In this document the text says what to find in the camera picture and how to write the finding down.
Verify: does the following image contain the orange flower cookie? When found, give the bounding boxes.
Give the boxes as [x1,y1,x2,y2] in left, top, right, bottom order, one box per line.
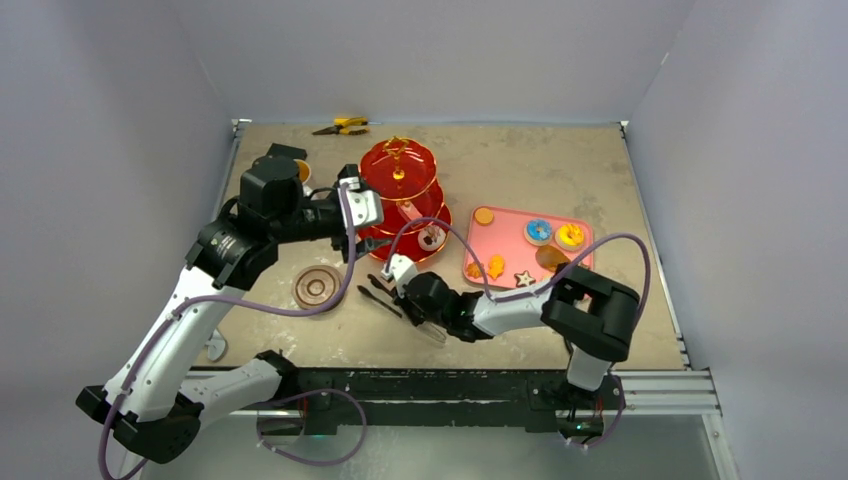
[465,262,486,279]

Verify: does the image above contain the pink cake slice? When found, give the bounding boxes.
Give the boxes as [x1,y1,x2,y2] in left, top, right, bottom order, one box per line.
[396,201,422,223]

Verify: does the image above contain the aluminium rail frame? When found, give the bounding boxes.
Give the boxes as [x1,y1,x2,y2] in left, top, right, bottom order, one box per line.
[135,119,723,419]

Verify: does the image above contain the blue frosted donut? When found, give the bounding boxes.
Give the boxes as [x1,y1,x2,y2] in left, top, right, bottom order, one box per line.
[523,218,553,247]

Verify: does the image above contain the yellow frosted donut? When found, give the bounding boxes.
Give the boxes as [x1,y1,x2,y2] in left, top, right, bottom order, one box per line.
[555,223,585,252]

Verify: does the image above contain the black square mat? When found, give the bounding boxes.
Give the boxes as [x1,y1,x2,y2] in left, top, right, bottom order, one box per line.
[265,143,308,161]

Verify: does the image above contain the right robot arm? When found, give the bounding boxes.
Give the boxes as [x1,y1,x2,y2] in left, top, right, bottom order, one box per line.
[387,265,644,407]

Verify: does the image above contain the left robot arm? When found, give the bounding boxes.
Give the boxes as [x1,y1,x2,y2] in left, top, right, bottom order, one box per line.
[76,156,383,464]

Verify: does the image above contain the metal tongs black tips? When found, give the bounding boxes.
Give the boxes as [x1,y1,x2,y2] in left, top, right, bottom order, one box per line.
[356,274,447,345]

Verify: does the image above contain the black base frame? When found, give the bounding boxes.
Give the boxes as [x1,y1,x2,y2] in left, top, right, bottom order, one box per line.
[250,368,624,438]

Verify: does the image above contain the brown croissant pastry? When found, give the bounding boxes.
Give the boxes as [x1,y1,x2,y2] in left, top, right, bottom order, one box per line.
[534,245,571,273]

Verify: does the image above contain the red three-tier cake stand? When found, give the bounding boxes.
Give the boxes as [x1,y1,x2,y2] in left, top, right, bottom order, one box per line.
[359,136,453,262]

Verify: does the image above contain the yellow black pliers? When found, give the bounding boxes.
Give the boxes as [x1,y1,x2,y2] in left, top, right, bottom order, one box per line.
[313,117,370,136]

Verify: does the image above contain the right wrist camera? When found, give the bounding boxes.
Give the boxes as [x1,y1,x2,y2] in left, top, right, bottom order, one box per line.
[381,253,419,297]

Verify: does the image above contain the orange fish cookie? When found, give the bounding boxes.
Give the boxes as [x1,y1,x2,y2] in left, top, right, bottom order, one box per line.
[486,254,505,280]

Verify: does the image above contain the round orange cookie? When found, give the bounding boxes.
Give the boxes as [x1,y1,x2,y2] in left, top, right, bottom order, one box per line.
[473,207,495,226]

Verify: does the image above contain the pink serving tray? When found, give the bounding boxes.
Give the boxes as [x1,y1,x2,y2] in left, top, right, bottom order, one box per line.
[461,206,594,289]

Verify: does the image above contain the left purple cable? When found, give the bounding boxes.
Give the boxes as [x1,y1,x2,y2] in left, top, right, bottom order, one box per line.
[97,185,368,480]

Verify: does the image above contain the white mug with tea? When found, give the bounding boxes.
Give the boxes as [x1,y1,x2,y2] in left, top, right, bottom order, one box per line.
[295,159,313,196]

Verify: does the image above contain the white star cookie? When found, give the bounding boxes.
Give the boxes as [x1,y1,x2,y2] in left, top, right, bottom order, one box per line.
[514,270,537,288]

